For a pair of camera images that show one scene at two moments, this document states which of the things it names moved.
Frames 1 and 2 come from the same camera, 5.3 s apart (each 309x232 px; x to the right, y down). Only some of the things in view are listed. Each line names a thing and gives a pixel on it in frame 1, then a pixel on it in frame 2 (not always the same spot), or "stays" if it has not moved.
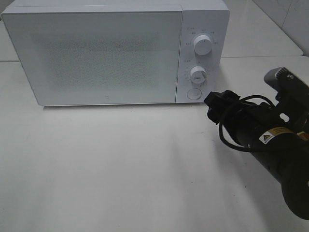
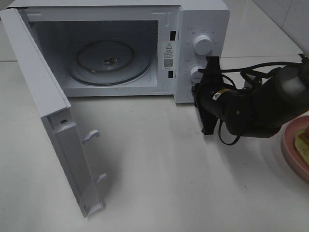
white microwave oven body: [119, 52] stays
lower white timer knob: [197, 74] stays
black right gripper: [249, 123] → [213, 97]
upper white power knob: [202, 45] stays
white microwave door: [78, 58] → [77, 154]
